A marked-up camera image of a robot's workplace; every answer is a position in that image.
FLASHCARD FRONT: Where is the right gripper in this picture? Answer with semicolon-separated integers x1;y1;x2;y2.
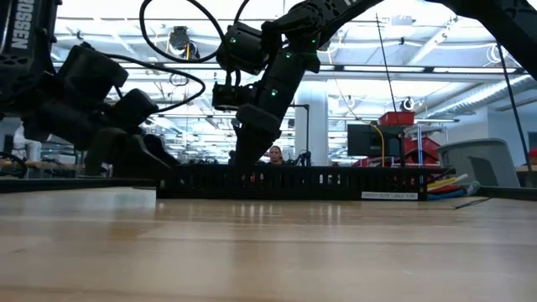
232;49;310;168

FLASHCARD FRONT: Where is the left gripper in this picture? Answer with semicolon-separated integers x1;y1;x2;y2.
23;87;182;180

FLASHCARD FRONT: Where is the black slotted cable raceway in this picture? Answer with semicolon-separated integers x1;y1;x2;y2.
155;164;429;201

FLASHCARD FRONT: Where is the black raceway cover strip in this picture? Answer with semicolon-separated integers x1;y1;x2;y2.
175;163;452;174

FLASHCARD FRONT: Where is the black zip tie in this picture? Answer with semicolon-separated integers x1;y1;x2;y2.
451;196;492;211

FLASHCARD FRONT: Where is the white pillar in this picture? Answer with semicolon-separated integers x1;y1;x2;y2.
295;81;330;165

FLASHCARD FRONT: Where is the black monitor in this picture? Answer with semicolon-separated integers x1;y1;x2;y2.
347;123;406;159

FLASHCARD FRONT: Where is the white robot figure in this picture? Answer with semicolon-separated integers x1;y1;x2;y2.
11;124;44;163

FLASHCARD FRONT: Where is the red storage bin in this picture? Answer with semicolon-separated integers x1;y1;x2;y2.
378;111;416;128

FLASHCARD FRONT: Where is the stack of red bins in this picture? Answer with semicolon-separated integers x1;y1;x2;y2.
403;137;444;169

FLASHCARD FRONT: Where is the long ceiling light bar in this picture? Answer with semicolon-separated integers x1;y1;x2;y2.
54;61;525;75

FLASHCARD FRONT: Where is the black camera stand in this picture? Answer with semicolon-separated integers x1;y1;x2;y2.
289;103;311;166

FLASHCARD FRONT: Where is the black aluminium frame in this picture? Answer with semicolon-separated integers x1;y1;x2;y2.
0;178;537;203

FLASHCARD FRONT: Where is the black ceiling cable reel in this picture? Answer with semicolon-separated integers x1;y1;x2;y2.
169;25;201;63

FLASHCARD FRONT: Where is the yellow hanging cable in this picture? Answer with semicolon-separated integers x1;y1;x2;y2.
368;122;386;167

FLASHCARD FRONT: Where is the black arm base cable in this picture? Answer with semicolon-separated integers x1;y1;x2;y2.
0;151;29;180

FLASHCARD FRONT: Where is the silver ventilation duct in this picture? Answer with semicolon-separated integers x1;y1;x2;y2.
427;75;534;119

